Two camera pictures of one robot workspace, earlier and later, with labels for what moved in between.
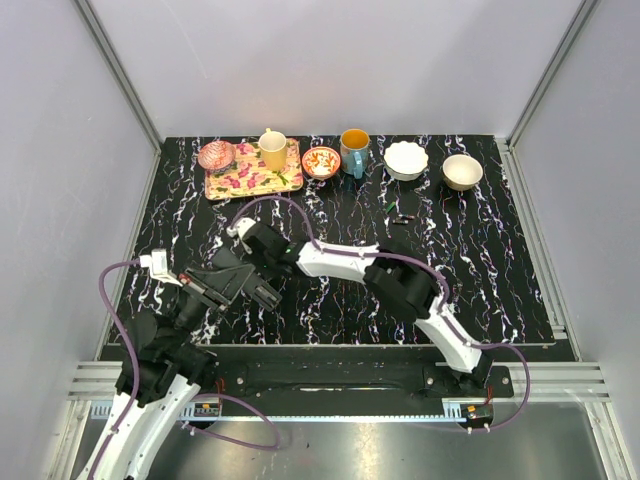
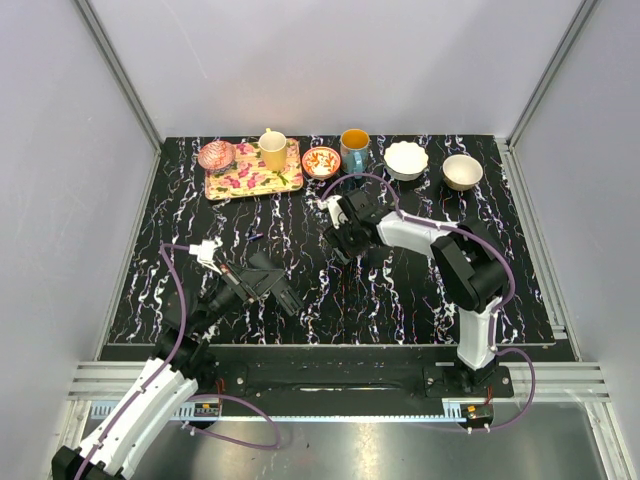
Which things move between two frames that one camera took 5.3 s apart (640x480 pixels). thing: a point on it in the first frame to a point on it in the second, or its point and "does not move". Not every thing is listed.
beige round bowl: x=461 y=171 does not move
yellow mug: x=274 y=149 does not move
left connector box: x=206 y=409 does not move
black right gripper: x=253 y=255 to x=335 y=237
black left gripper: x=218 y=286 to x=259 y=280
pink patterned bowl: x=215 y=155 does not move
